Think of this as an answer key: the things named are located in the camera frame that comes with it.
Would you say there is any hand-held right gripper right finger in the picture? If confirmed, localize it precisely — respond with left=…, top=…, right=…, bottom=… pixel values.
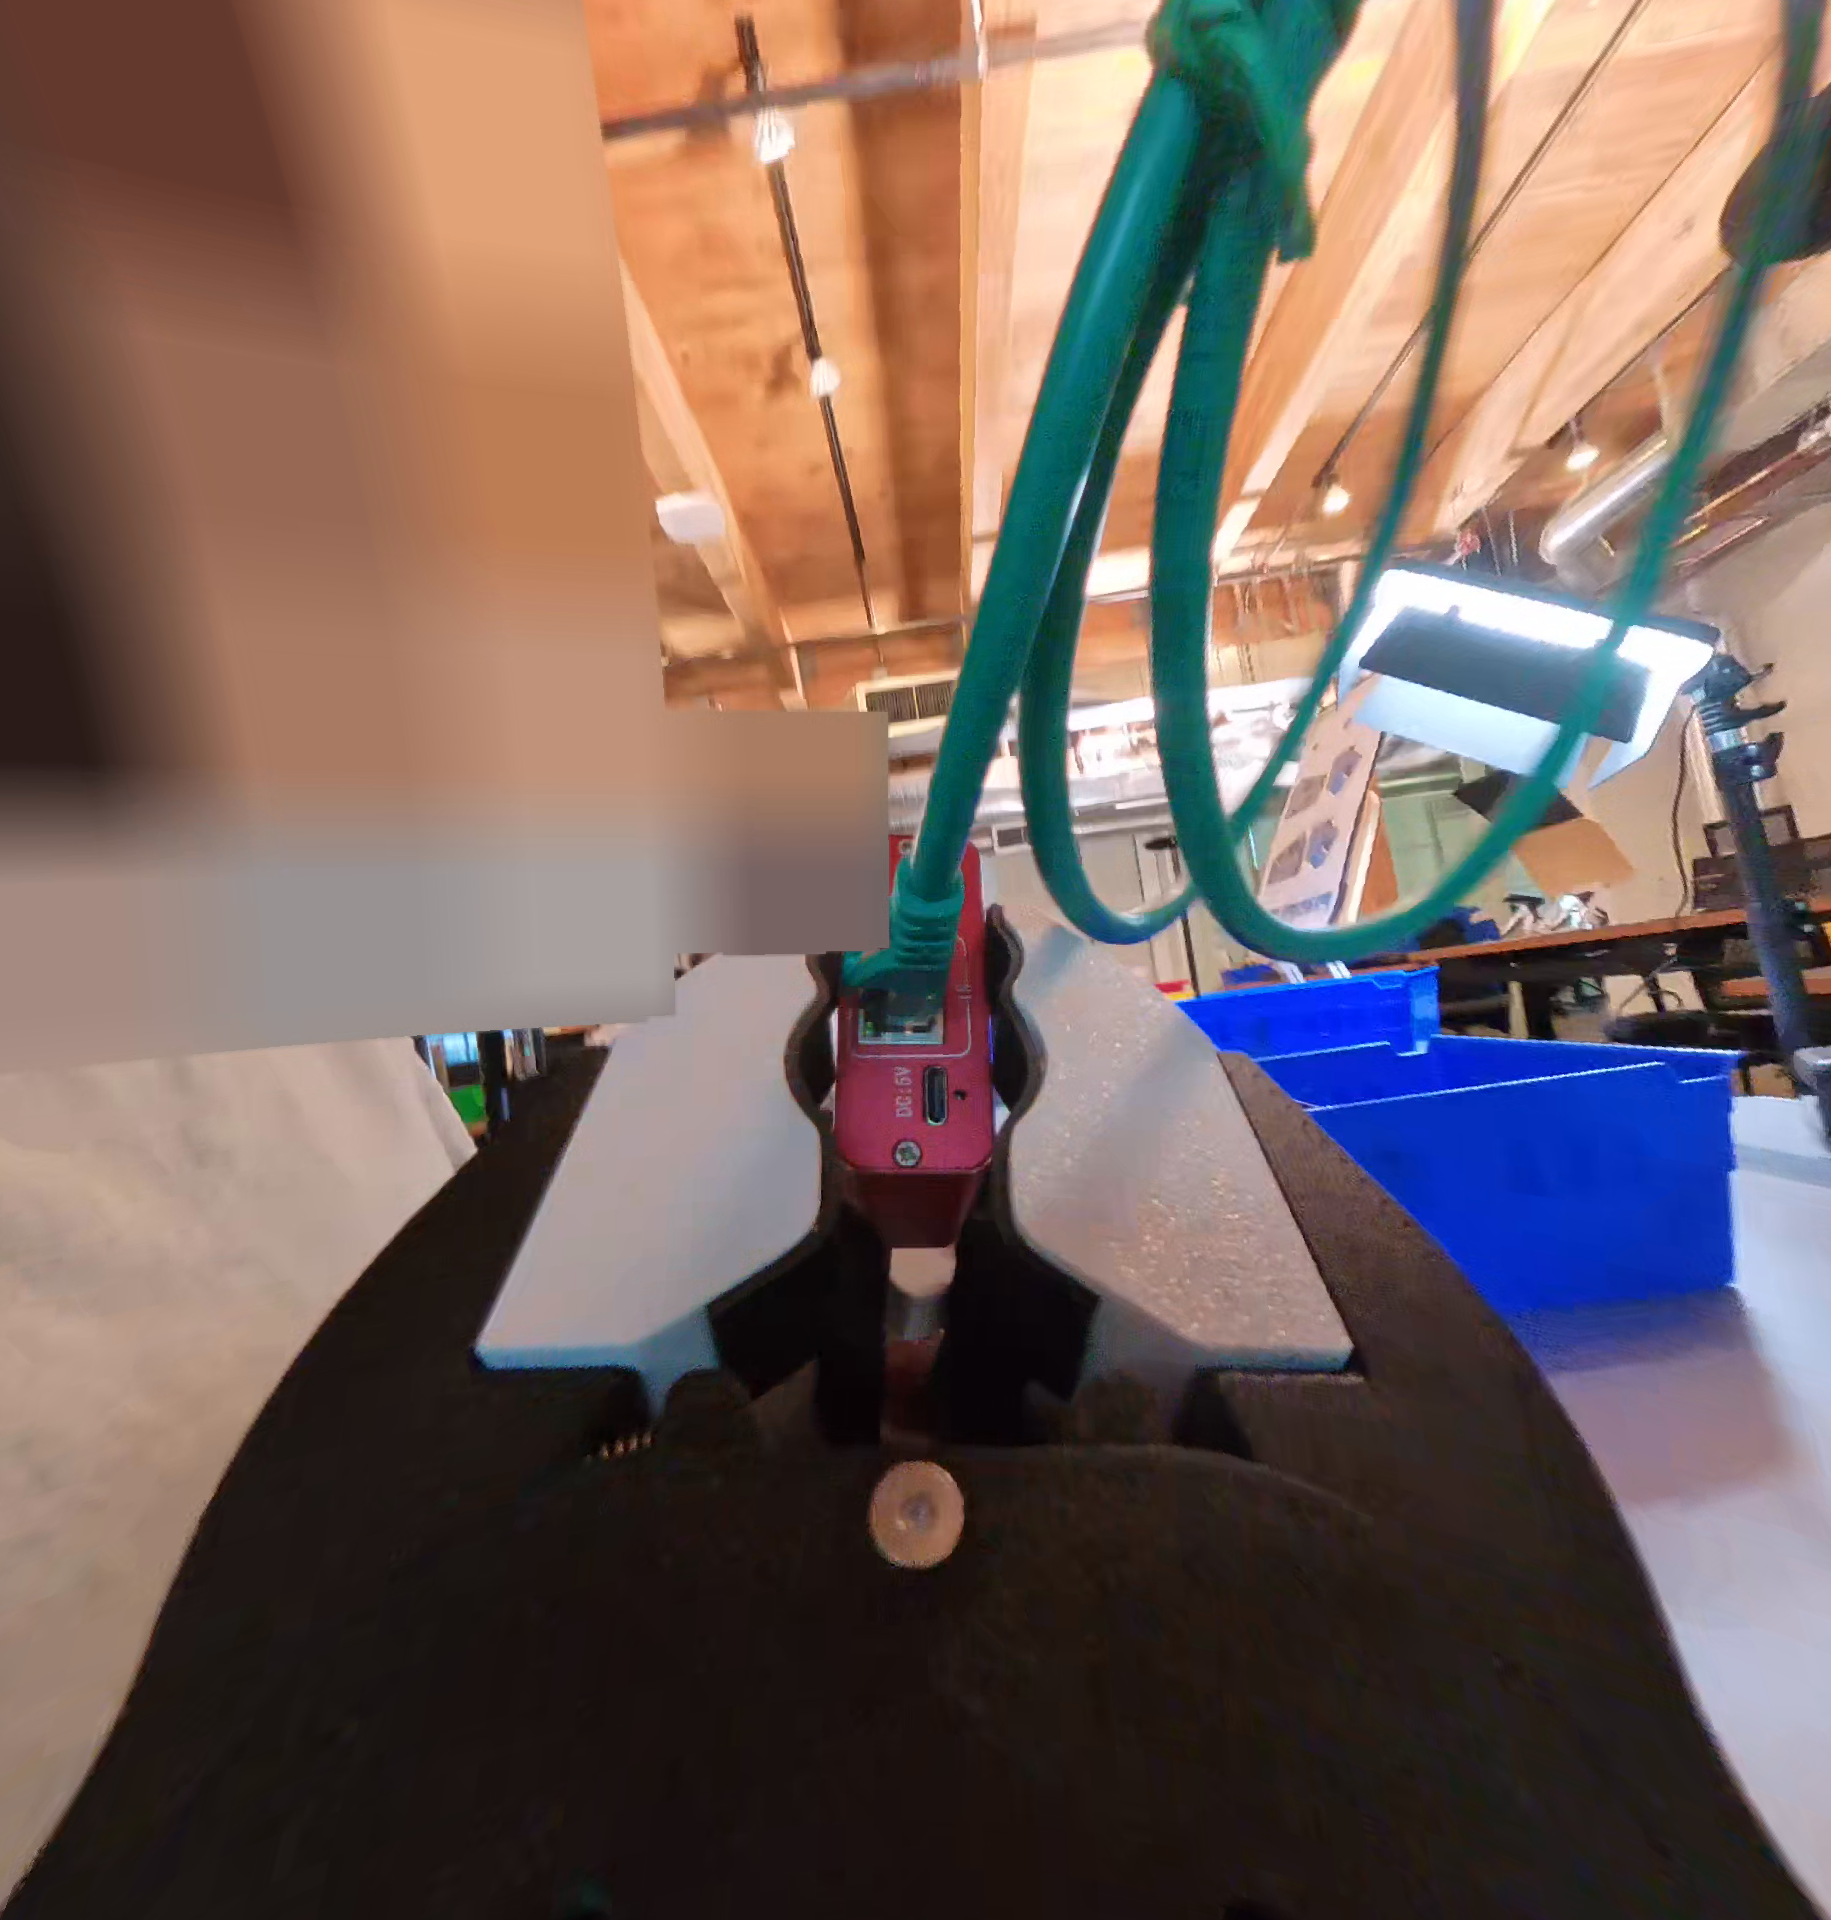
left=935, top=907, right=1355, bottom=1444

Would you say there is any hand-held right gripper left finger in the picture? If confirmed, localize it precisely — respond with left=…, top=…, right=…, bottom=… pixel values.
left=472, top=952, right=890, bottom=1444

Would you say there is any red ethernet splitter box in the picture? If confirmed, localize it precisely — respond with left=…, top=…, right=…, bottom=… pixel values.
left=832, top=831, right=997, bottom=1249

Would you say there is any green ethernet cable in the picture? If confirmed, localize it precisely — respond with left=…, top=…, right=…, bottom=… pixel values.
left=835, top=0, right=1831, bottom=1039

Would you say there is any long wooden table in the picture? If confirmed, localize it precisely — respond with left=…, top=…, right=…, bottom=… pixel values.
left=1402, top=892, right=1831, bottom=1037

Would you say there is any person's white shirt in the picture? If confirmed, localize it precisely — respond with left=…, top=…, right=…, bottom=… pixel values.
left=0, top=1035, right=477, bottom=1920

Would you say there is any studio light panel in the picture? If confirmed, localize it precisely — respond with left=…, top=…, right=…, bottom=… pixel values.
left=1335, top=561, right=1722, bottom=792

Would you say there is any black light stand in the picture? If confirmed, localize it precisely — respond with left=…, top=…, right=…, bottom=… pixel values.
left=1677, top=652, right=1831, bottom=1160

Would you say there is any ceiling track light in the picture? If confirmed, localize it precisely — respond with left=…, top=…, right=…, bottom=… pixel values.
left=731, top=14, right=880, bottom=632

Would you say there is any metal ventilation duct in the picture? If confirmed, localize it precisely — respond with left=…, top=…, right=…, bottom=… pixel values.
left=1536, top=427, right=1682, bottom=590

